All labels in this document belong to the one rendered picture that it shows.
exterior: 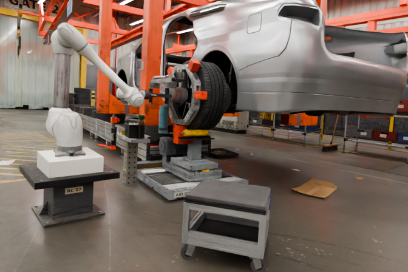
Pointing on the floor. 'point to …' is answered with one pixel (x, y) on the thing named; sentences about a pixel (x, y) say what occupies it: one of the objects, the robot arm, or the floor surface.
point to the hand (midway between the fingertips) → (166, 96)
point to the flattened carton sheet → (317, 188)
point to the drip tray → (223, 152)
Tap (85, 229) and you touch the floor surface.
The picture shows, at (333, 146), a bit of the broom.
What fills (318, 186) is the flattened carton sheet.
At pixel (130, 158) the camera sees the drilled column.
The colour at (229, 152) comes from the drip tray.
